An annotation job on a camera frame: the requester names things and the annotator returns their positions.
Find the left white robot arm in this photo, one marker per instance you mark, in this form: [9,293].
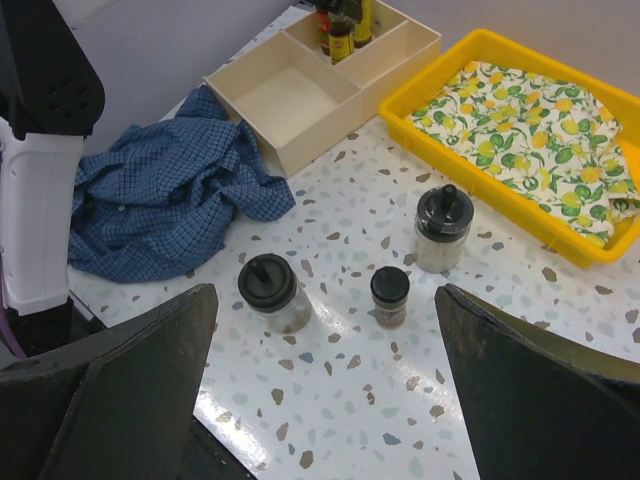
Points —
[51,99]

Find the lemon-print cloth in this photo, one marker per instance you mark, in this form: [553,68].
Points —
[550,141]

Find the yellow plastic bin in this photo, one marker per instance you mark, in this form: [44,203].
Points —
[486,46]

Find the cream divided organizer tray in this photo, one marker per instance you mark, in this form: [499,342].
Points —
[298,104]

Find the dark spice jar, black lid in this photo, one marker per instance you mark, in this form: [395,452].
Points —
[390,287]

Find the clear shaker jar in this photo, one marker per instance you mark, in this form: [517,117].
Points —
[442,223]
[272,289]

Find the blue checkered cloth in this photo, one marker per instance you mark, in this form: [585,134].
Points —
[158,202]

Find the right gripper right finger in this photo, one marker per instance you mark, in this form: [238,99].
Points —
[537,405]

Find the yellow-label bottle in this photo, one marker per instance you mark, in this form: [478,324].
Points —
[363,29]
[341,43]

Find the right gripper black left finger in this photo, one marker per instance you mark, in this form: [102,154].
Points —
[114,405]

